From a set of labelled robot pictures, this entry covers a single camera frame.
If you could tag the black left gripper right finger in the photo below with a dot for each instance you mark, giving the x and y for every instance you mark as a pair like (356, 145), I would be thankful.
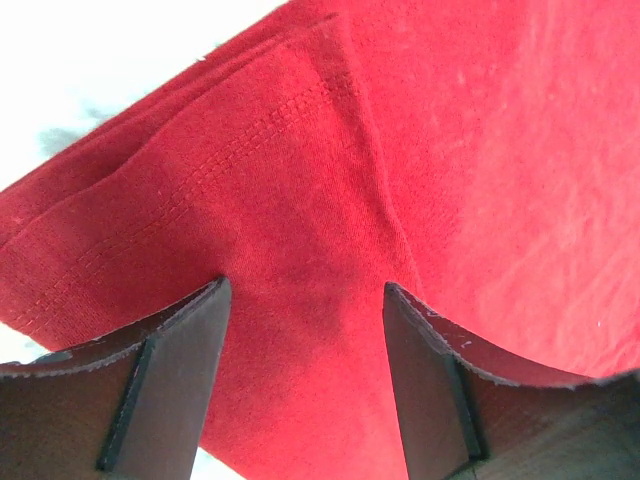
(468, 409)

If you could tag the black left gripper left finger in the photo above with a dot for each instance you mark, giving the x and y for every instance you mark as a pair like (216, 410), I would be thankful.
(128, 405)

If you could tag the red t shirt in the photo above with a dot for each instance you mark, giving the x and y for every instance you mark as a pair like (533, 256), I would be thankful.
(482, 154)

